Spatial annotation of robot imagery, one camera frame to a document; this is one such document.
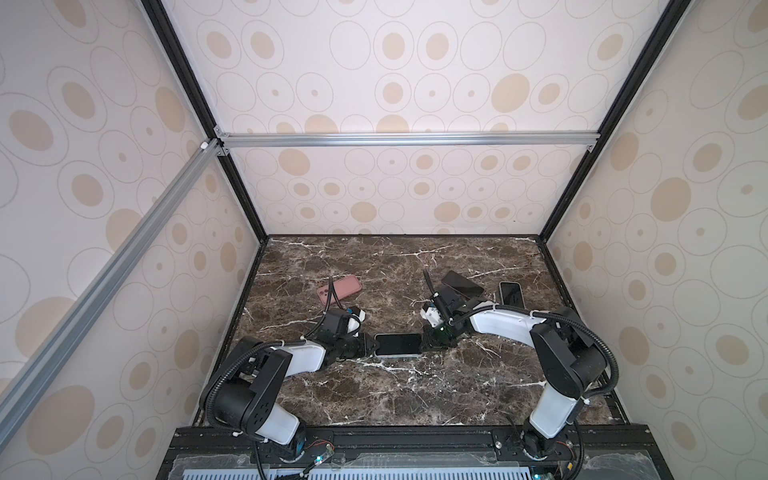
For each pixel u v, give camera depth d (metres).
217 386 0.42
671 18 0.68
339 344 0.78
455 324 0.69
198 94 0.81
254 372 0.50
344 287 1.08
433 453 0.73
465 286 1.05
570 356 0.48
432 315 0.87
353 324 0.82
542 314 0.53
